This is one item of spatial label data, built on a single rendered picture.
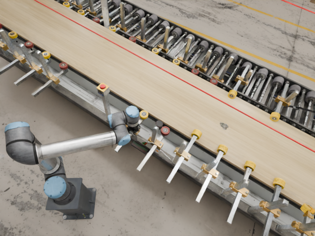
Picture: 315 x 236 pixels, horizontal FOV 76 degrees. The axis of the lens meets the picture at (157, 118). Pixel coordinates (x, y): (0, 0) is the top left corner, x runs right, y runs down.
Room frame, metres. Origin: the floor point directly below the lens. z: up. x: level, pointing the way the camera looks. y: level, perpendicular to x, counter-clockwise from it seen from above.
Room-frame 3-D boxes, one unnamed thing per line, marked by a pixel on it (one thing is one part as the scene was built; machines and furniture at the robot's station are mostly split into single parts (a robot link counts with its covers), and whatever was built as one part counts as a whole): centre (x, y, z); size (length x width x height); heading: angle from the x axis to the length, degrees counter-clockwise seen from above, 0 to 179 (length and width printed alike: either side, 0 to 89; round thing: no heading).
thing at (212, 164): (0.55, -0.47, 0.90); 0.03 x 0.03 x 0.48; 67
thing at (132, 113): (0.73, 0.18, 1.24); 0.10 x 0.09 x 0.12; 123
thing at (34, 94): (1.17, 1.13, 0.82); 0.43 x 0.03 x 0.04; 157
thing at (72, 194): (0.22, 0.65, 0.65); 0.19 x 0.19 x 0.10
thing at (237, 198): (0.43, -0.73, 0.95); 0.50 x 0.04 x 0.04; 157
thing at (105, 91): (0.94, 0.47, 1.18); 0.07 x 0.07 x 0.08; 67
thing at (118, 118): (0.66, 0.27, 1.24); 0.12 x 0.12 x 0.09; 33
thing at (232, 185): (0.44, -0.72, 0.95); 0.13 x 0.06 x 0.05; 67
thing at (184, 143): (0.65, -0.23, 0.90); 0.03 x 0.03 x 0.48; 67
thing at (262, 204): (0.35, -0.95, 0.95); 0.13 x 0.06 x 0.05; 67
